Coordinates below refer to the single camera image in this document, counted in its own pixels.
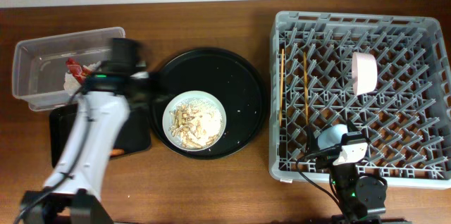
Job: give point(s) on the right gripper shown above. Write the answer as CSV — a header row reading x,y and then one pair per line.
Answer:
x,y
312,150

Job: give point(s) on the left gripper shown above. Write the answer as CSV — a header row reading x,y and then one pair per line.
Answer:
x,y
146,85

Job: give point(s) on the light blue cup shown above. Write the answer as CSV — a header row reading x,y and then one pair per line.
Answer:
x,y
331,136

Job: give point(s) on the white plate with food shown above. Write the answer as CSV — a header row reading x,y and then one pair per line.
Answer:
x,y
194,121

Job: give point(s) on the wooden chopstick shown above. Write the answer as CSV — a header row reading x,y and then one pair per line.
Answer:
x,y
281,85
306,101

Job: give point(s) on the red snack wrapper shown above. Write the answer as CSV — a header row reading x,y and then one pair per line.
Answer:
x,y
79,72

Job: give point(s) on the white napkin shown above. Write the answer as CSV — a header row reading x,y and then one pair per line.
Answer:
x,y
71,84

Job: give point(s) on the pink bowl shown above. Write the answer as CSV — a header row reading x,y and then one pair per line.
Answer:
x,y
364,73

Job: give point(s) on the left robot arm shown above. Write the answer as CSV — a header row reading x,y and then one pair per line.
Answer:
x,y
72,192

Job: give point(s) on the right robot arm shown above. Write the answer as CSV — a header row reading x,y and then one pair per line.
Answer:
x,y
360,197

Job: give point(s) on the grey dishwasher rack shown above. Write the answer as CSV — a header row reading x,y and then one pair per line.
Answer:
x,y
406,117

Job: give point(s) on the black rectangular tray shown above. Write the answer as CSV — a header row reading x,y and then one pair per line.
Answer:
x,y
134,136

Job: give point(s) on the round black tray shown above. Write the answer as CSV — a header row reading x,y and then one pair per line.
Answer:
x,y
232,80

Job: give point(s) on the clear plastic bin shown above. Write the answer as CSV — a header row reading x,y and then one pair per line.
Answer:
x,y
39,70

